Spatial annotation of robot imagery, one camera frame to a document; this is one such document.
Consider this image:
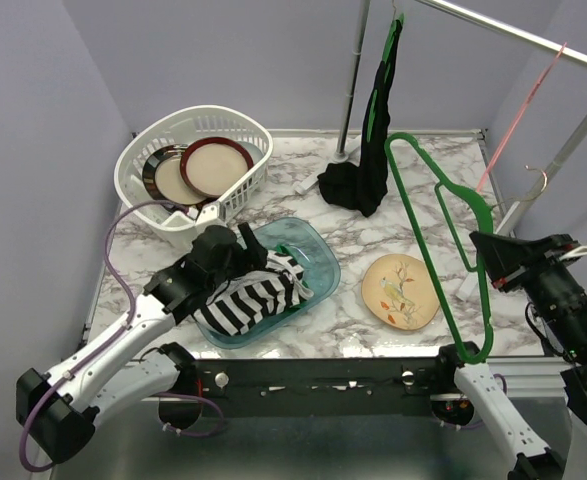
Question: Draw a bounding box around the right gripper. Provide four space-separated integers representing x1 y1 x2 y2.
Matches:
472 226 587 356

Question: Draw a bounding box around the green tank top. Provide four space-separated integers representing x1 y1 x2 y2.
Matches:
275 244 295 257

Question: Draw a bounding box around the green hanger with striped top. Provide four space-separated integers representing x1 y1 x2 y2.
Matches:
383 132 549 365

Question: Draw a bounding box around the black white striped tank top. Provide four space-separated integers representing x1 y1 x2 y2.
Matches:
187 250 314 337

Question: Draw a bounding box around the green hanger with black top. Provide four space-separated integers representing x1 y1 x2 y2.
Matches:
362 1 405 142

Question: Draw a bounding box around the pink wire hanger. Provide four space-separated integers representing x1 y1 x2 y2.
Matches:
475 43 567 193

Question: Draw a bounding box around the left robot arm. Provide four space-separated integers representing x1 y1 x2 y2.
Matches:
15 223 268 472

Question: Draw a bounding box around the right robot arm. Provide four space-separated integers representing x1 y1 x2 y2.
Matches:
432 231 587 479

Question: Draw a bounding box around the clear blue plastic tray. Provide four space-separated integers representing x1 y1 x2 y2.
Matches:
198 217 341 349

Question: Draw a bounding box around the red rimmed plate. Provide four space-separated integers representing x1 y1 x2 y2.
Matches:
180 137 254 198

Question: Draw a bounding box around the beige bird pattern plate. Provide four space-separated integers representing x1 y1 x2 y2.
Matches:
361 254 440 332

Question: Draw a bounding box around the black rimmed plate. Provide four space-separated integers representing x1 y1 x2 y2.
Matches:
142 144 213 208

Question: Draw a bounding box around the white plastic dish basket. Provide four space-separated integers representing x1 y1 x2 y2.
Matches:
113 105 273 249

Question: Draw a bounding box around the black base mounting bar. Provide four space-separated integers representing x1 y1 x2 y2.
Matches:
157 349 474 419

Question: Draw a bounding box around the metal clothes rack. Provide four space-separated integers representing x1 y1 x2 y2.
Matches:
295 0 587 301

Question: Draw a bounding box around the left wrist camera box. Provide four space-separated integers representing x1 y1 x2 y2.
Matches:
186 201 223 230

